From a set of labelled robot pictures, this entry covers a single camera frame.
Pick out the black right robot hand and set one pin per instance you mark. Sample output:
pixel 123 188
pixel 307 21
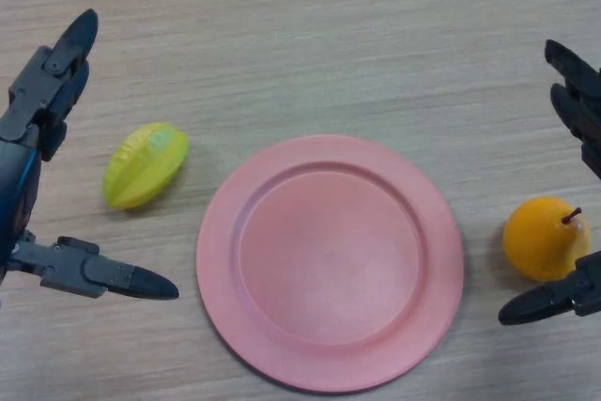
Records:
pixel 582 91

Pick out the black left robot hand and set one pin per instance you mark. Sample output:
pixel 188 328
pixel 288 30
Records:
pixel 28 105

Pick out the yellow orange pear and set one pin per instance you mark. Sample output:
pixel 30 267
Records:
pixel 540 241

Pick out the pink round plate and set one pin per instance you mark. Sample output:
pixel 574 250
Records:
pixel 328 265

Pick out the yellow green starfruit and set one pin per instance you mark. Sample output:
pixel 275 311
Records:
pixel 145 166

